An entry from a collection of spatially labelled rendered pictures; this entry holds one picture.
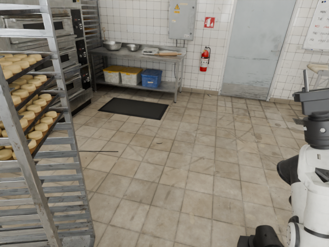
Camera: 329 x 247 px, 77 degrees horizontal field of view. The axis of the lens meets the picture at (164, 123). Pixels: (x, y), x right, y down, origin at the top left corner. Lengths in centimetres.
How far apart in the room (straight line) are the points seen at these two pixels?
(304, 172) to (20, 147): 86
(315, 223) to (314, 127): 27
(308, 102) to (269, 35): 414
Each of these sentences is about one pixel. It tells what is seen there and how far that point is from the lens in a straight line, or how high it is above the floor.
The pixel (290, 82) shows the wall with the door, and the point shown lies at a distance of 507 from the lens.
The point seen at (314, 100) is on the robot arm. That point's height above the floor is 151.
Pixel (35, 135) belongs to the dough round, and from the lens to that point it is 98.
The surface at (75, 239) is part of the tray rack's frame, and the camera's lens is 193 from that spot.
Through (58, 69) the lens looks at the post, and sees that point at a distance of 112.
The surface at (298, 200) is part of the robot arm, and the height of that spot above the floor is 116.
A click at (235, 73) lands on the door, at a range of 485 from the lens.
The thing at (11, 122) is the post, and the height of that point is 141.
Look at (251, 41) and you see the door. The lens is 476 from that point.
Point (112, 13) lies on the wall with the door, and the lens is 518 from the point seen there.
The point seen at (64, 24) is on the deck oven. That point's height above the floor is 144.
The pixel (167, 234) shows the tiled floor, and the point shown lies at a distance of 204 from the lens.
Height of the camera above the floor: 171
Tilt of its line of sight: 29 degrees down
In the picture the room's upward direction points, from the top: 3 degrees clockwise
